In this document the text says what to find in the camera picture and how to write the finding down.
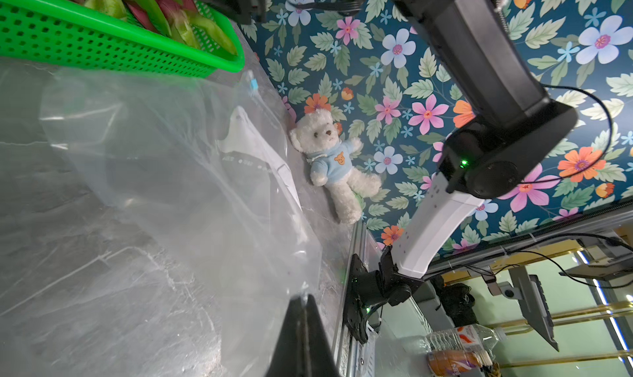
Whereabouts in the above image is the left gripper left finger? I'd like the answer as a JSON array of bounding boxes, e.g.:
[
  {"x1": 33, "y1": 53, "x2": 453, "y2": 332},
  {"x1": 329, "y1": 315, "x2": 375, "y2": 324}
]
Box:
[{"x1": 265, "y1": 296, "x2": 304, "y2": 377}]

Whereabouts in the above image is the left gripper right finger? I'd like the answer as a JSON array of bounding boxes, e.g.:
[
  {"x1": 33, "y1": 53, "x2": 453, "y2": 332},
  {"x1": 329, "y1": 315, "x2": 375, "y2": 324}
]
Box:
[{"x1": 303, "y1": 295, "x2": 339, "y2": 377}]

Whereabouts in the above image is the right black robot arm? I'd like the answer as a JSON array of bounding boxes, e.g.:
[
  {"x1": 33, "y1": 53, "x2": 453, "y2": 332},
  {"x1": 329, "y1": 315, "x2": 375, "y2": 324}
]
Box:
[{"x1": 350, "y1": 0, "x2": 578, "y2": 308}]

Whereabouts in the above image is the plastic drink bottle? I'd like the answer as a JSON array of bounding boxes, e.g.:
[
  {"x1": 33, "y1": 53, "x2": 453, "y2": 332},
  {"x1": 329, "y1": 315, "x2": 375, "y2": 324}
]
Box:
[{"x1": 425, "y1": 324, "x2": 506, "y2": 376}]

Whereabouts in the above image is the white teddy bear blue shirt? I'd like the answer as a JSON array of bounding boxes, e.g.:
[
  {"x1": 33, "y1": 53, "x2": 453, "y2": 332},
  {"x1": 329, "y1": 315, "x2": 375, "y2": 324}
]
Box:
[{"x1": 288, "y1": 109, "x2": 382, "y2": 225}]

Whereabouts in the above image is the green plastic basket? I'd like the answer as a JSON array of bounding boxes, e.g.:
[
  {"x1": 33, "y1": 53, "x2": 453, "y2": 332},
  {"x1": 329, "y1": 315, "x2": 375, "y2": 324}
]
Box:
[{"x1": 1, "y1": 0, "x2": 245, "y2": 78}]

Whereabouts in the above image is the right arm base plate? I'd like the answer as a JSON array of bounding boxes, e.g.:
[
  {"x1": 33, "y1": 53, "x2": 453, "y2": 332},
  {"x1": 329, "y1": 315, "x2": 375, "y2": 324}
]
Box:
[{"x1": 343, "y1": 249, "x2": 397, "y2": 344}]

